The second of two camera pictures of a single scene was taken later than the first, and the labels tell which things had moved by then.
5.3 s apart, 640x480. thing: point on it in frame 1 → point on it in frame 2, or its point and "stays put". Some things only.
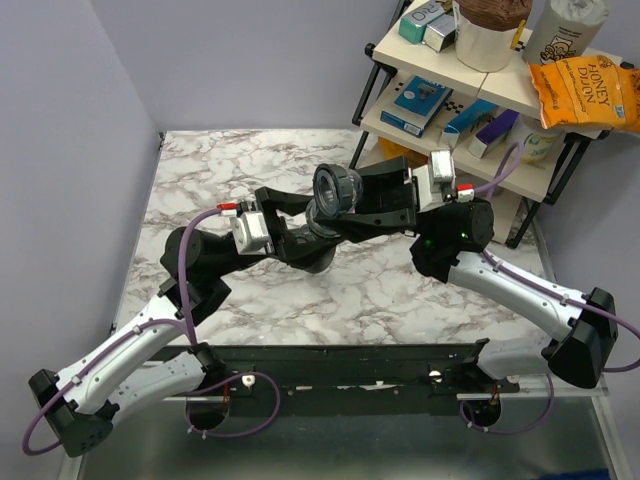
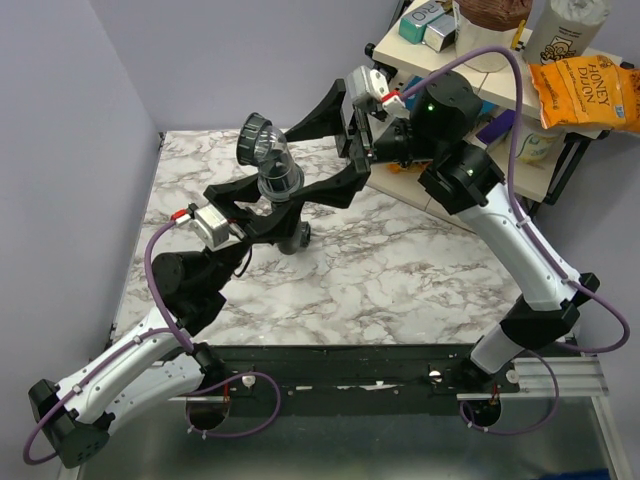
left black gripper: x=283 y=201 → x=281 y=224
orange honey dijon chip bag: x=593 y=90 stays put
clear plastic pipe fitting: x=336 y=192 → x=261 y=145
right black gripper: x=385 y=207 → x=338 y=191
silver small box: x=440 y=33 stays put
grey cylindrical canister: x=565 y=30 stays put
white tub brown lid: x=488 y=32 stays put
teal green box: x=412 y=26 stays put
